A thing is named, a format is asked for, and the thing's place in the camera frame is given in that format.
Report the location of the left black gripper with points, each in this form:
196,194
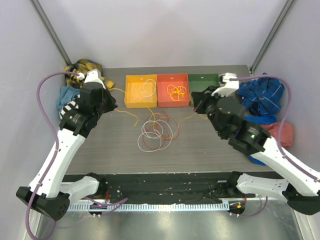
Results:
111,105

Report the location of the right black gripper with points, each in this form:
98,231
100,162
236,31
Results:
201,98

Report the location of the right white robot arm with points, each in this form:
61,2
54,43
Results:
298,186

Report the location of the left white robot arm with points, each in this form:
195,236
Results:
45,192

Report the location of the black white striped cloth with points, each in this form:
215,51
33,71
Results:
72,105

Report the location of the teal cloth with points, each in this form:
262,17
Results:
67,94

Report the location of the yellow plaid cloth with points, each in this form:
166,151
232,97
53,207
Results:
83,66

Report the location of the blue plaid cloth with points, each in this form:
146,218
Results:
261,96

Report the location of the green plastic bin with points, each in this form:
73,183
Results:
199,82

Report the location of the bright blue cloth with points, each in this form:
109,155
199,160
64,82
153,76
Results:
267,119

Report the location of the yellow plastic bin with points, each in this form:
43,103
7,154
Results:
141,91

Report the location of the red plastic bin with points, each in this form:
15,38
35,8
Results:
173,90

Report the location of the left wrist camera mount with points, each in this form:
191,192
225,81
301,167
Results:
92,76

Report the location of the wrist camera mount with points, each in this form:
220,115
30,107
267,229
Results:
92,76
228,85

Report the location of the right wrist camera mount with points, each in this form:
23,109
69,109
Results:
228,85

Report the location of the left aluminium frame post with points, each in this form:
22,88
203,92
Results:
50,30

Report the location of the aluminium frame post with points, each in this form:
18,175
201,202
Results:
50,30
280,19

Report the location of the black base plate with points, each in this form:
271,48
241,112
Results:
168,188

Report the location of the white slotted cable duct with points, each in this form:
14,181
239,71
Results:
89,207

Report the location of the right aluminium frame post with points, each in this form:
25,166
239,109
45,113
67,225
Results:
280,19

